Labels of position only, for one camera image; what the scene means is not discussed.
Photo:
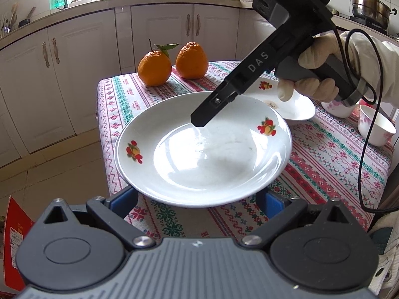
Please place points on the patterned tablecloth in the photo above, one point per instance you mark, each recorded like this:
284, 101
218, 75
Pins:
327, 155

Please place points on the person's right forearm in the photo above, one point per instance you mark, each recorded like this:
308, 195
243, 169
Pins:
380, 68

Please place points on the large white fruit-print plate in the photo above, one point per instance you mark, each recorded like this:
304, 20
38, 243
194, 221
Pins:
218, 168

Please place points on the gas stove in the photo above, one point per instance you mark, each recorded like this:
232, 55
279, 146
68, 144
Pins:
361, 21

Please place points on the white kitchen cabinets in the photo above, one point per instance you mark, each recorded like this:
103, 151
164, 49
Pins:
81, 78

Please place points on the small black pan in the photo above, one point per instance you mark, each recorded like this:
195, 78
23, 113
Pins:
24, 22

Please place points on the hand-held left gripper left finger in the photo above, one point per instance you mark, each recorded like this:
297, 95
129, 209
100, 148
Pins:
124, 199

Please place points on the person's right hand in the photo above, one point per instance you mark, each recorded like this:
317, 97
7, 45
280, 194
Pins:
314, 53

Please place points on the white pink-flower bowl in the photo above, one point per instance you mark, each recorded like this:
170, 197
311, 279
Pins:
374, 127
338, 109

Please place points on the bumpy orange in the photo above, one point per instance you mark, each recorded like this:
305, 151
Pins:
191, 60

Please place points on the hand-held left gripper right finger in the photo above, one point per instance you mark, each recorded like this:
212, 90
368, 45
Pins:
274, 205

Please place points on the stainless steel pot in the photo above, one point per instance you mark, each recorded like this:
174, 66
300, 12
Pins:
369, 7

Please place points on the small white fruit-print plate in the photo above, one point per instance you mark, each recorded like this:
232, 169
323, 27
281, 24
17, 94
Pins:
296, 109

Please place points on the kitchen countertop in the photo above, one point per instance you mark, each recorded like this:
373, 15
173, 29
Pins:
149, 0

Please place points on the orange with green leaves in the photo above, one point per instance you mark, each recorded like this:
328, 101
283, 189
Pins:
154, 68

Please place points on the red cardboard box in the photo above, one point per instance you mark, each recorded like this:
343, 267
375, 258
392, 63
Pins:
15, 227

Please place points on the kitchen utensil holder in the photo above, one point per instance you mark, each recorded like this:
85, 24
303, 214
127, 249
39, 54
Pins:
7, 26

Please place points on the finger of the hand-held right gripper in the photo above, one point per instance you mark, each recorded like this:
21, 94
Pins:
212, 107

